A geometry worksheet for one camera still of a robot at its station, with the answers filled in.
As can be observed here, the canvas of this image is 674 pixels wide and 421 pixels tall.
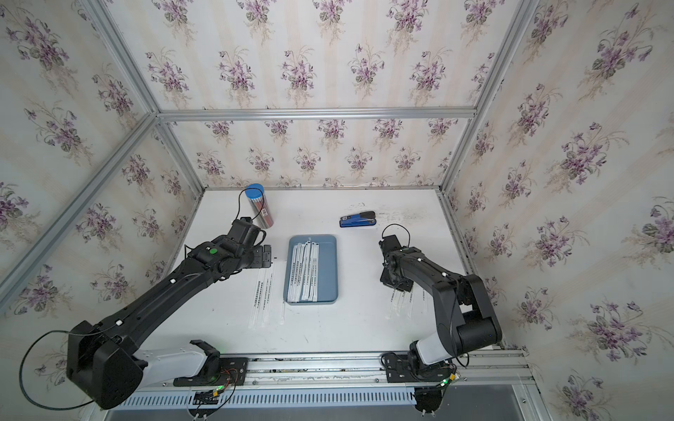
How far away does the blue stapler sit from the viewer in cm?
107

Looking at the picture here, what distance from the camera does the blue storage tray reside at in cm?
88

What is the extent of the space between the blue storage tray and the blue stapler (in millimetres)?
90
